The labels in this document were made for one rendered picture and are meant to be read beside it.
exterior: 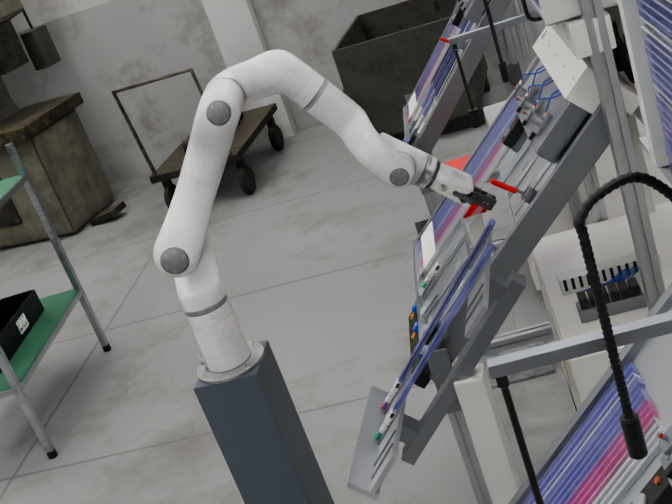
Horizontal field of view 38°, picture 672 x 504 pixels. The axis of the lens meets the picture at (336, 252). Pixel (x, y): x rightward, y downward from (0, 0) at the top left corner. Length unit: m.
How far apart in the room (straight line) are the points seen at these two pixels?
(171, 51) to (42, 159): 1.31
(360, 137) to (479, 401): 0.72
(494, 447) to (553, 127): 0.68
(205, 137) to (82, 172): 4.80
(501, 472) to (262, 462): 0.85
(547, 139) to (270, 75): 0.66
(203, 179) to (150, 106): 5.19
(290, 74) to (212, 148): 0.26
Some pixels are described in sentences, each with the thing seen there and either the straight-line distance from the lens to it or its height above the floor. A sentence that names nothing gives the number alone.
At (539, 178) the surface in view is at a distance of 2.26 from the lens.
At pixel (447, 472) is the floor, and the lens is 3.17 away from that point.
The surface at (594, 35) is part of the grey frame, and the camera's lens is 2.04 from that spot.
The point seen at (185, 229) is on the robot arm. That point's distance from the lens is 2.43.
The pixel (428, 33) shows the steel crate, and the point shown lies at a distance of 5.92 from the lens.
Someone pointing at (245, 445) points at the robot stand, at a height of 0.50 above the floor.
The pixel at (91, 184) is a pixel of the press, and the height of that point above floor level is 0.22.
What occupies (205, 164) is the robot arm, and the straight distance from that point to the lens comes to 2.40.
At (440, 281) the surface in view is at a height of 0.77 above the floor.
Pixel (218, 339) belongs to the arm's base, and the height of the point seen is 0.81.
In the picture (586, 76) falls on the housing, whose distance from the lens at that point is 2.12.
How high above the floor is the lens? 1.86
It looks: 22 degrees down
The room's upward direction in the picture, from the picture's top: 20 degrees counter-clockwise
